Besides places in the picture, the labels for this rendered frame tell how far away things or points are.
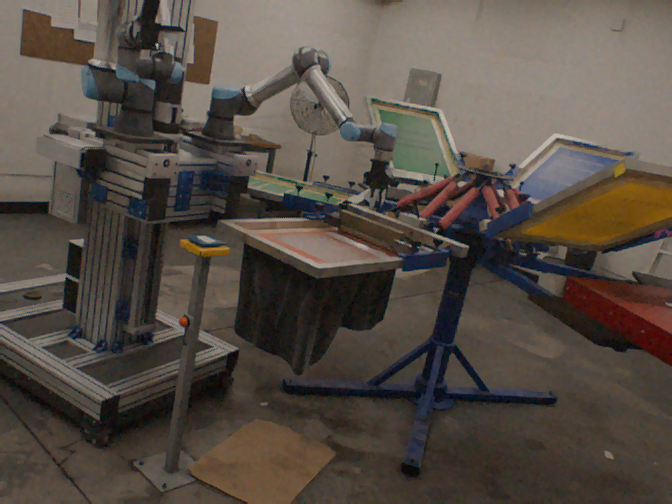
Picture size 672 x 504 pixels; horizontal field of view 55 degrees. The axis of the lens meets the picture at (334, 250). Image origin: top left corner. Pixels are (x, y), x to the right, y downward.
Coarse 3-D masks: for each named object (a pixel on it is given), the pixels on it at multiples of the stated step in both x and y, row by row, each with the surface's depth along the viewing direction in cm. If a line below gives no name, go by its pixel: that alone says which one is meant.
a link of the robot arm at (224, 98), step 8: (216, 88) 287; (224, 88) 286; (232, 88) 289; (216, 96) 286; (224, 96) 286; (232, 96) 287; (240, 96) 294; (216, 104) 287; (224, 104) 287; (232, 104) 289; (240, 104) 294; (216, 112) 288; (224, 112) 288; (232, 112) 291
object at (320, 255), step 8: (304, 248) 256; (312, 248) 258; (320, 248) 261; (328, 248) 264; (336, 248) 266; (344, 248) 269; (352, 248) 271; (376, 248) 280; (304, 256) 245; (312, 256) 247; (320, 256) 249; (328, 256) 252; (336, 256) 254; (344, 256) 256; (352, 256) 259; (360, 256) 261; (368, 256) 264; (376, 256) 266; (392, 256) 272
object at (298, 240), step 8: (296, 232) 279; (304, 232) 282; (312, 232) 285; (320, 232) 288; (336, 232) 294; (272, 240) 258; (280, 240) 261; (288, 240) 263; (296, 240) 266; (304, 240) 268; (312, 240) 271; (320, 240) 274; (328, 240) 277; (336, 240) 279; (352, 240) 286; (288, 248) 251; (296, 248) 254
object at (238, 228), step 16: (224, 224) 255; (240, 224) 263; (256, 224) 269; (272, 224) 275; (288, 224) 282; (304, 224) 290; (320, 224) 297; (240, 240) 249; (256, 240) 243; (272, 256) 237; (288, 256) 231; (320, 272) 222; (336, 272) 229; (352, 272) 235
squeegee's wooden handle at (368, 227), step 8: (344, 216) 291; (352, 216) 287; (360, 216) 286; (344, 224) 291; (352, 224) 288; (360, 224) 285; (368, 224) 281; (376, 224) 279; (360, 232) 285; (368, 232) 282; (376, 232) 279; (384, 232) 276; (392, 232) 273; (400, 232) 271; (384, 240) 276; (392, 240) 273; (400, 240) 271
